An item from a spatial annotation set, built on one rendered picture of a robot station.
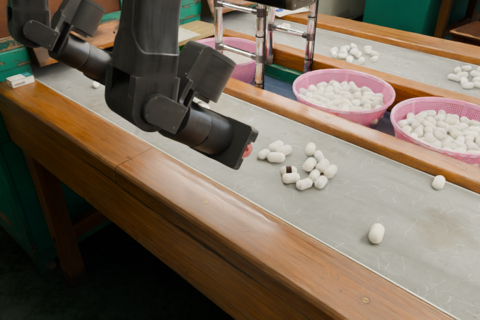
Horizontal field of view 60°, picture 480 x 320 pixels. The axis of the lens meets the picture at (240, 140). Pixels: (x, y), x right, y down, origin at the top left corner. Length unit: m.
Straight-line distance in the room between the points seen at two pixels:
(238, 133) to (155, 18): 0.22
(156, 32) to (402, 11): 3.29
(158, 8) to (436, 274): 0.54
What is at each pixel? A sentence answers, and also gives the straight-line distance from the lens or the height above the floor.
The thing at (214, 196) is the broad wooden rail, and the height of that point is 0.76.
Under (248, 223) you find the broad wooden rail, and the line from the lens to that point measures 0.69.
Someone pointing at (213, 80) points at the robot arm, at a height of 1.03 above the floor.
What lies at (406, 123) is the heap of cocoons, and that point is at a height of 0.74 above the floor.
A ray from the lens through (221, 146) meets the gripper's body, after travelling 0.59.
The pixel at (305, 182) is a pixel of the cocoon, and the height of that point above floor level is 0.76.
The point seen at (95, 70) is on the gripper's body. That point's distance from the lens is 0.87.
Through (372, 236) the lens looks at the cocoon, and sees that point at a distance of 0.72.
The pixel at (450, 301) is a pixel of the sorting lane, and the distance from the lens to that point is 0.69.
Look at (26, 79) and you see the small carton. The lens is 1.29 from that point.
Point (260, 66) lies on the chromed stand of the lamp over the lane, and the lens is 1.12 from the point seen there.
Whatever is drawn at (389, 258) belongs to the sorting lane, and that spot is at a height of 0.74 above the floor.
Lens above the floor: 1.24
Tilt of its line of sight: 32 degrees down
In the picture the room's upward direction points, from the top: straight up
